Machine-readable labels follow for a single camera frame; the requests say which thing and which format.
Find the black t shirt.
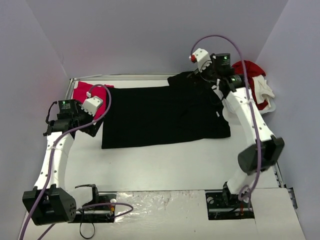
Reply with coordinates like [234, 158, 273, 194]
[101, 72, 231, 149]

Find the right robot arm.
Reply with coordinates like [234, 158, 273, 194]
[189, 48, 285, 207]

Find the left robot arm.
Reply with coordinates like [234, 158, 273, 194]
[22, 96, 104, 226]

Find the folded pink t shirt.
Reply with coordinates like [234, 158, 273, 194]
[73, 81, 109, 120]

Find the red t shirt in basket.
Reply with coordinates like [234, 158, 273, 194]
[244, 60, 268, 110]

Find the white t shirt in basket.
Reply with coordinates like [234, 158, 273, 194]
[252, 75, 275, 107]

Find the white plastic basket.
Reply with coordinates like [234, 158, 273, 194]
[259, 99, 276, 115]

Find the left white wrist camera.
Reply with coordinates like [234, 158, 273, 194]
[81, 96, 104, 117]

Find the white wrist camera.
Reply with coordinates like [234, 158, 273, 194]
[81, 96, 104, 117]
[189, 48, 212, 73]

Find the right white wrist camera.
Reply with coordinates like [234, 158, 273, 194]
[189, 48, 212, 73]

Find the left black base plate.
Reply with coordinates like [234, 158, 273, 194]
[72, 192, 117, 224]

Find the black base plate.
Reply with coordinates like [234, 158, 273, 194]
[72, 192, 117, 224]
[205, 190, 255, 221]

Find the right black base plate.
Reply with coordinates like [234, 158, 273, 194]
[205, 190, 255, 221]

